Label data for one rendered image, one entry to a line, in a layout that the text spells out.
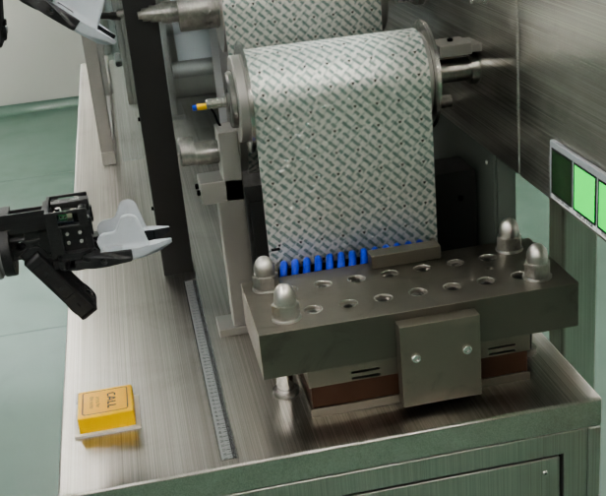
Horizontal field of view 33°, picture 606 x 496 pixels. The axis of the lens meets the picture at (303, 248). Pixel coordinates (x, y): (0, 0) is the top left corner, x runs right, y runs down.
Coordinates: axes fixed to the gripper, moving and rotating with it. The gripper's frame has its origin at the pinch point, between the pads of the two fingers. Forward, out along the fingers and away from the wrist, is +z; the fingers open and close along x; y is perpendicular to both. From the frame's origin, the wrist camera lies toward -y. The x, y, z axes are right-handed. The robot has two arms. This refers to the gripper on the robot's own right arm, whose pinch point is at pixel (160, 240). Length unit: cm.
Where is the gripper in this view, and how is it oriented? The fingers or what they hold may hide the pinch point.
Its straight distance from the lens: 137.5
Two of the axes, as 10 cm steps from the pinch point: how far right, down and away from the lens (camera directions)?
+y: -0.9, -9.2, -3.8
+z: 9.8, -1.5, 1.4
